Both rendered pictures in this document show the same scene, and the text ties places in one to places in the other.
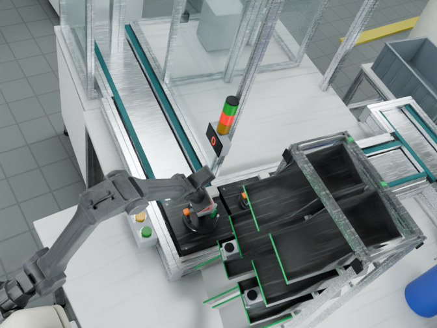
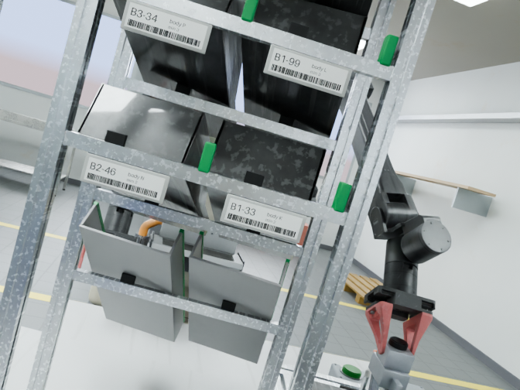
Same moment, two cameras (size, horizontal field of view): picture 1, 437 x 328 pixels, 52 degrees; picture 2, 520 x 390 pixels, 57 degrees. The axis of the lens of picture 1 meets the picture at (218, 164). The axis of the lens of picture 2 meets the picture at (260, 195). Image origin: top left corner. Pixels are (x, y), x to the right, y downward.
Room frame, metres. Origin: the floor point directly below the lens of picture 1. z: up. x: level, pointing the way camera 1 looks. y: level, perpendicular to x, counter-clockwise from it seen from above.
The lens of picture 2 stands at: (1.15, -0.77, 1.35)
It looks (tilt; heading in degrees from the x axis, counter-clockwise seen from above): 5 degrees down; 127
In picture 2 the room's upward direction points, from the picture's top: 17 degrees clockwise
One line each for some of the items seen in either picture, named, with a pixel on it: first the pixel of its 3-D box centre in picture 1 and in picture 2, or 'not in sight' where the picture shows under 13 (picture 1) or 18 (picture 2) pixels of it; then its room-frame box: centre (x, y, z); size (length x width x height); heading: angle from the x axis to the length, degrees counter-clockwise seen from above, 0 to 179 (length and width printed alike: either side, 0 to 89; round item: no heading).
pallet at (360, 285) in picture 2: not in sight; (369, 291); (-1.05, 4.92, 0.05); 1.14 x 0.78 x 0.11; 140
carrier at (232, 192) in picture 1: (257, 196); not in sight; (1.10, -0.20, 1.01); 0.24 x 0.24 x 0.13; 41
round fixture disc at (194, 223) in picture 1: (200, 217); not in sight; (0.93, -0.01, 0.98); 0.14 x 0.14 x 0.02
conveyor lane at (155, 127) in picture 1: (175, 166); not in sight; (1.17, 0.17, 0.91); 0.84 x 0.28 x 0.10; 41
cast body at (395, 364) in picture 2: (207, 204); (394, 363); (0.93, -0.02, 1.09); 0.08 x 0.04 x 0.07; 131
